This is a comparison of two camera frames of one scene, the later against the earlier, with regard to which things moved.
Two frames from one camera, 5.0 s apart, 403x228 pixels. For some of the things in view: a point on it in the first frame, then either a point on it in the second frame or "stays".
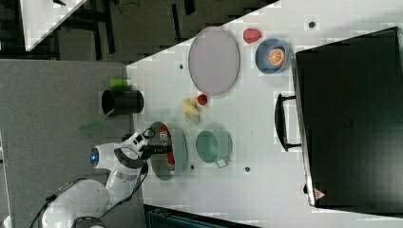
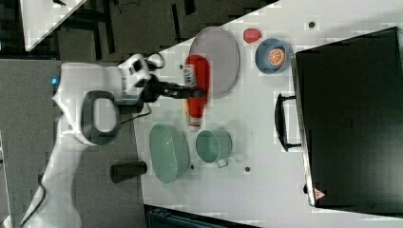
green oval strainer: x=165 y=166 stays
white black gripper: x=137 y=141 -> x=140 y=85
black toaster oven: x=346 y=118 stays
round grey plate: x=214 y=60 stays
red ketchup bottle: x=165 y=161 -> x=197 y=102
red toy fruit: x=251 y=35 stays
